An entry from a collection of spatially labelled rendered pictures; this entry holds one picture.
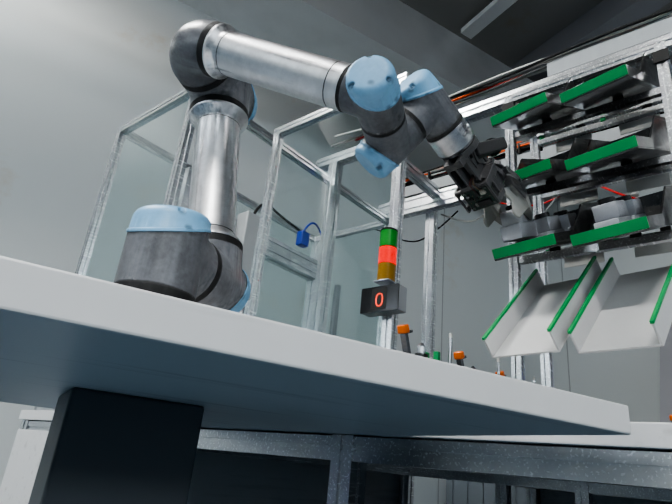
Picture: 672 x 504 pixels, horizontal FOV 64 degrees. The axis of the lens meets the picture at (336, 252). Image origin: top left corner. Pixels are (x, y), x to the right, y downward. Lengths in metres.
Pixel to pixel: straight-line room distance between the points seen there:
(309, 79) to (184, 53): 0.26
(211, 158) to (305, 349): 0.68
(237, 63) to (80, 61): 3.82
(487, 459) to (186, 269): 0.51
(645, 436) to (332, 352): 0.48
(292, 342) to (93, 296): 0.13
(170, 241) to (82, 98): 3.83
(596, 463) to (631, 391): 4.63
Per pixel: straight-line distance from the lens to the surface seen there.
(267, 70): 0.92
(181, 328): 0.35
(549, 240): 1.06
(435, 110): 0.96
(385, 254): 1.48
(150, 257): 0.78
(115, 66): 4.79
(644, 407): 5.36
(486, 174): 1.02
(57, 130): 4.43
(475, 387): 0.47
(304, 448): 1.04
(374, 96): 0.81
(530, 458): 0.83
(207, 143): 1.04
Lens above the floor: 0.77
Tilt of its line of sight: 22 degrees up
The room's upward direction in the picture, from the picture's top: 6 degrees clockwise
